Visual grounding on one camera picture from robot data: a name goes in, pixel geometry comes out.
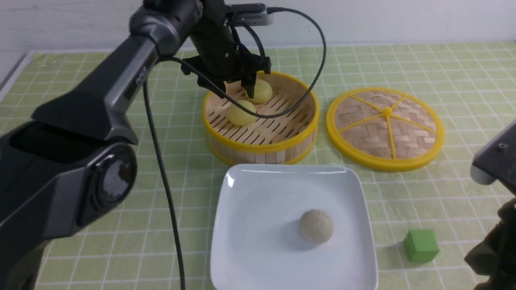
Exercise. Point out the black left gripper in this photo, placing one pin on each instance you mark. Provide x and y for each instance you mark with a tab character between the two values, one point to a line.
222	58

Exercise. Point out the yellow steamed bun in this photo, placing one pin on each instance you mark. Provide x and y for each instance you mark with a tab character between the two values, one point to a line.
239	117
263	92

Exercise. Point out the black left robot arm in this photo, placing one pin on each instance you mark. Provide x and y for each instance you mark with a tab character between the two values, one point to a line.
74	162

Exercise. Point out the white square plate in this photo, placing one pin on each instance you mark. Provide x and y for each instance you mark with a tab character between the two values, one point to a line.
256	244

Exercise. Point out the beige steamed bun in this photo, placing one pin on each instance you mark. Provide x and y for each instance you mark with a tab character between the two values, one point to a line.
316	226

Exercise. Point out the bamboo steamer basket yellow rim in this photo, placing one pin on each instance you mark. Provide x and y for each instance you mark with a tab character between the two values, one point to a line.
284	140

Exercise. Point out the woven bamboo steamer lid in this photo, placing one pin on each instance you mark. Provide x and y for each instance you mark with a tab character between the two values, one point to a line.
384	129

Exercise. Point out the green checkered tablecloth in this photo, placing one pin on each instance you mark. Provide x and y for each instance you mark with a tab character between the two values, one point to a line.
133	247

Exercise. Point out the green cube block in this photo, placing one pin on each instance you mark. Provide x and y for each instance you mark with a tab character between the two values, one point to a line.
420	245

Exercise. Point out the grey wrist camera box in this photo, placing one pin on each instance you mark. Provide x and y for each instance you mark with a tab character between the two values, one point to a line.
255	14

